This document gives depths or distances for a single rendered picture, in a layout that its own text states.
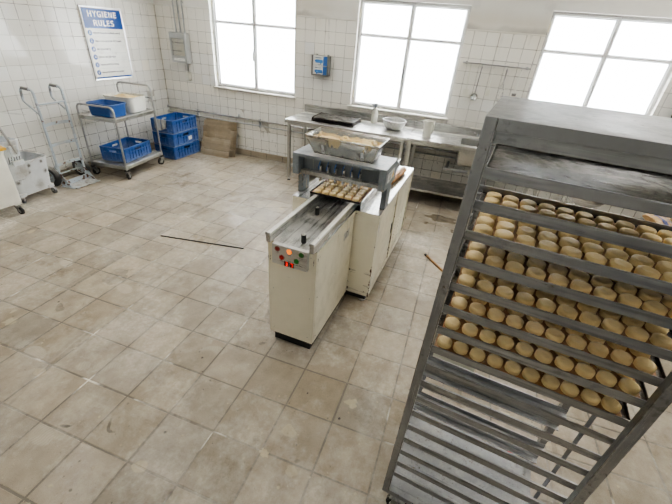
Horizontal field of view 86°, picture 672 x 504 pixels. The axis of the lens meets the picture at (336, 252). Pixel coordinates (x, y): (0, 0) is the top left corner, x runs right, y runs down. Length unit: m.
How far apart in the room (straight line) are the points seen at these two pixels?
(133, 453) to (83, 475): 0.22
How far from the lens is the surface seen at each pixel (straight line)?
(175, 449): 2.36
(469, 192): 1.01
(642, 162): 1.03
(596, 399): 1.44
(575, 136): 0.97
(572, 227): 1.07
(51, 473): 2.52
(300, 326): 2.55
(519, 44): 5.49
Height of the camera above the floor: 1.96
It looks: 31 degrees down
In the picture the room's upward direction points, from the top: 5 degrees clockwise
